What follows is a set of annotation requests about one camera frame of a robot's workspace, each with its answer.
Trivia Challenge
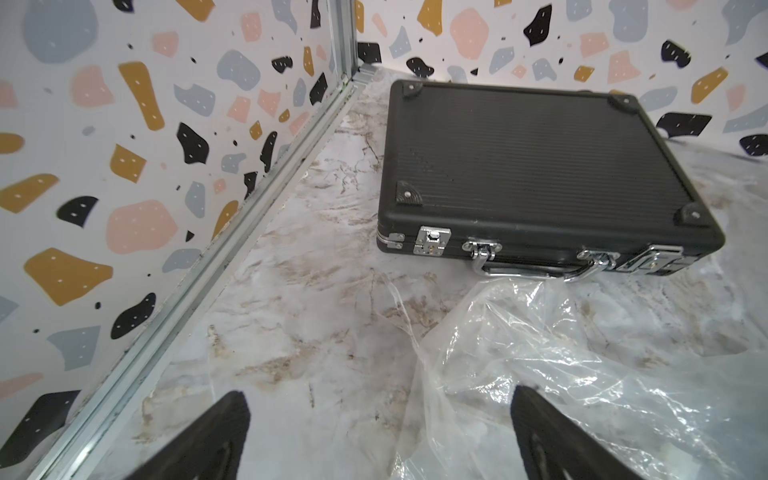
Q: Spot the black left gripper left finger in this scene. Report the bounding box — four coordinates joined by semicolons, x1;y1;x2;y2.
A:
128;391;251;480

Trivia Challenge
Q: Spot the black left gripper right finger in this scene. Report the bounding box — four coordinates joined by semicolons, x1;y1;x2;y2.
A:
510;385;639;480

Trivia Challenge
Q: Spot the black ribbed metal briefcase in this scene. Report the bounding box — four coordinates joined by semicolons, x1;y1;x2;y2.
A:
376;80;725;281

